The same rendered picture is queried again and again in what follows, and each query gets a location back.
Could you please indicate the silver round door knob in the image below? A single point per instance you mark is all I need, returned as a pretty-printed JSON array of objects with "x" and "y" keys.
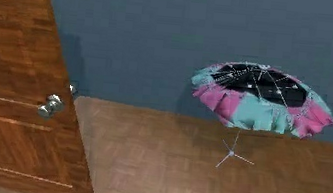
[
  {"x": 50, "y": 105},
  {"x": 72, "y": 89}
]

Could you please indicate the brown wooden room door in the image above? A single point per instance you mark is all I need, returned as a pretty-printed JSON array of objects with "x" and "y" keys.
[{"x": 17, "y": 54}]

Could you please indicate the pink and teal floor lamp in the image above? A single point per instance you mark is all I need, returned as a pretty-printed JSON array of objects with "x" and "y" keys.
[{"x": 261, "y": 102}]

